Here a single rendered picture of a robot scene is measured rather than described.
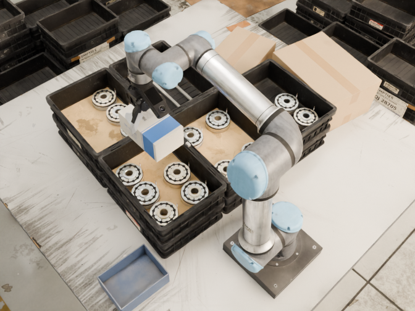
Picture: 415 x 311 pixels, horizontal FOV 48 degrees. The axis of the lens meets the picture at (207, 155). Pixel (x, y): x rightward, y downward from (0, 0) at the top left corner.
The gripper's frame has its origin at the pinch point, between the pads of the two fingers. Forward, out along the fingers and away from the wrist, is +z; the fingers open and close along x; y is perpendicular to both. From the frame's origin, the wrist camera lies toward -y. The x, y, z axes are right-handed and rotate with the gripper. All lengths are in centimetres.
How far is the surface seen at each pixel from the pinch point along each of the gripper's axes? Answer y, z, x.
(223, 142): -6.7, 27.8, -29.8
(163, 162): 1.7, 27.7, -5.0
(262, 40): 25, 25, -87
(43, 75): 139, 83, -18
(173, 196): -13.0, 27.8, 2.2
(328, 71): -13, 21, -89
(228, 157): -13.5, 27.9, -25.9
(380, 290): -85, 111, -72
